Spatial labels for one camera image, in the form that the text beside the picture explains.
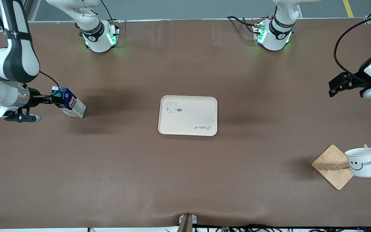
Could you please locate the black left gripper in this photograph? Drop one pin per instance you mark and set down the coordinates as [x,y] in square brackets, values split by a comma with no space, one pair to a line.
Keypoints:
[358,80]

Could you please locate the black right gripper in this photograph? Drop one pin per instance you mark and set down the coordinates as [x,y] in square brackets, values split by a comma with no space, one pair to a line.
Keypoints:
[34,98]

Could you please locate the blue white milk carton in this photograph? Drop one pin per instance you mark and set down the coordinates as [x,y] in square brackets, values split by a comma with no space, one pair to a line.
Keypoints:
[74,108]

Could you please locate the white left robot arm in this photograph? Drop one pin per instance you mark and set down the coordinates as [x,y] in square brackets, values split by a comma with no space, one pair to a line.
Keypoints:
[274,37]

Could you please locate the wooden cup rack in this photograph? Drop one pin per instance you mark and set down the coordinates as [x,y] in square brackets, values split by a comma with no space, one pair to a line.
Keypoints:
[332,159]

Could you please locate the metal table corner clamp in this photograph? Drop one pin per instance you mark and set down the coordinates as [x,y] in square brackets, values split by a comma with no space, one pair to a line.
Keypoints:
[369,20]

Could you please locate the brown table mat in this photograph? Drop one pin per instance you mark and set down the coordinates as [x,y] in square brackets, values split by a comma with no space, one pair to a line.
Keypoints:
[108,167]

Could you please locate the cream plastic tray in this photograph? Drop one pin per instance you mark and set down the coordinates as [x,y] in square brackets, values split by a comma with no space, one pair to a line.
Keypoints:
[192,119]

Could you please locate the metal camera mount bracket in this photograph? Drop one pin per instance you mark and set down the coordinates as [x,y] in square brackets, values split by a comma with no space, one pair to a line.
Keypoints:
[187,223]

